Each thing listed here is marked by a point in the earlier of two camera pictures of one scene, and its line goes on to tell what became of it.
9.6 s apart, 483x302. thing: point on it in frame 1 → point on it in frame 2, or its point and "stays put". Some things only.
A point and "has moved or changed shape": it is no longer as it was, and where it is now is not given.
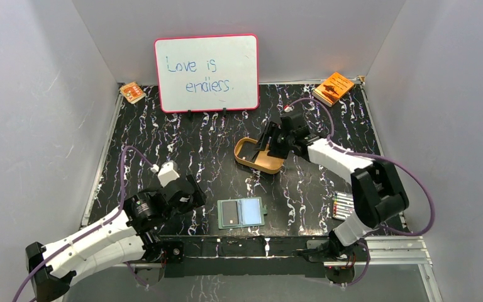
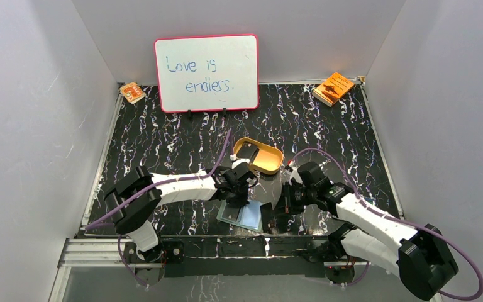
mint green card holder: [251, 212] has moved or changed shape
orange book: [333, 89] stays put
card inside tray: [248, 151] stays put
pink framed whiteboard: [217, 73] stays put
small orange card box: [133, 92] stays put
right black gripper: [272, 130] → [289, 206]
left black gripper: [194, 190] → [238, 196]
